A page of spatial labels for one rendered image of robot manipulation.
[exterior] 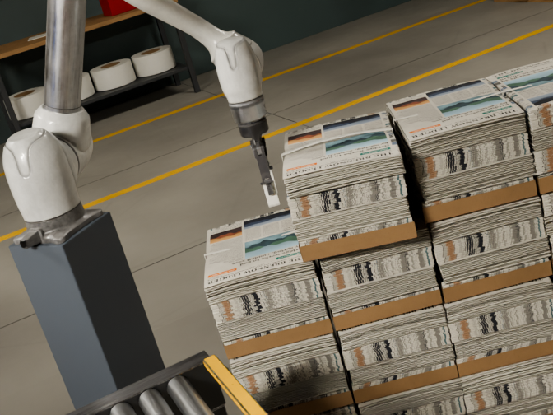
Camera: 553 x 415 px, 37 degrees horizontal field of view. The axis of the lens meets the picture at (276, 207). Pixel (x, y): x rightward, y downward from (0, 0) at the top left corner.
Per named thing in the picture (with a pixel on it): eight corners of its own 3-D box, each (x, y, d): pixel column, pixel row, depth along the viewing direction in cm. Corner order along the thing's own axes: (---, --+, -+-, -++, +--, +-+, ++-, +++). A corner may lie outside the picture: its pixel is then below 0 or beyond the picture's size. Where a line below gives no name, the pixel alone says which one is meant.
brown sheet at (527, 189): (397, 174, 244) (393, 161, 242) (494, 150, 242) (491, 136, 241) (425, 224, 208) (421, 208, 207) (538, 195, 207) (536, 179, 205)
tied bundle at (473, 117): (397, 177, 244) (380, 102, 236) (495, 151, 243) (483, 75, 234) (425, 226, 209) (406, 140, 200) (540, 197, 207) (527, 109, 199)
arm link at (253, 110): (262, 89, 217) (267, 110, 219) (228, 98, 217) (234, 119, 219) (263, 97, 209) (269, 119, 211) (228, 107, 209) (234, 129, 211)
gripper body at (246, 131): (266, 119, 211) (275, 153, 214) (264, 111, 219) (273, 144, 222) (237, 127, 211) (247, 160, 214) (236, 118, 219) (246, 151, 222)
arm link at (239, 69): (264, 98, 207) (267, 85, 219) (248, 37, 202) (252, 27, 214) (223, 108, 209) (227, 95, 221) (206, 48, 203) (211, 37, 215)
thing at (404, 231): (302, 235, 221) (298, 221, 219) (410, 212, 217) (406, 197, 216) (302, 263, 206) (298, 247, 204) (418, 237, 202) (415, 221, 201)
